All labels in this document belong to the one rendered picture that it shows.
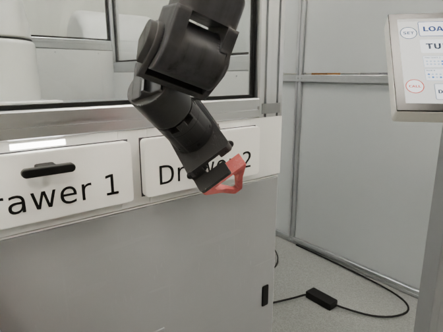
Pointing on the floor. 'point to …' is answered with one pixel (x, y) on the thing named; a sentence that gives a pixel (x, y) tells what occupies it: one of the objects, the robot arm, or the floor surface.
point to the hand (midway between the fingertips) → (221, 166)
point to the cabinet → (148, 267)
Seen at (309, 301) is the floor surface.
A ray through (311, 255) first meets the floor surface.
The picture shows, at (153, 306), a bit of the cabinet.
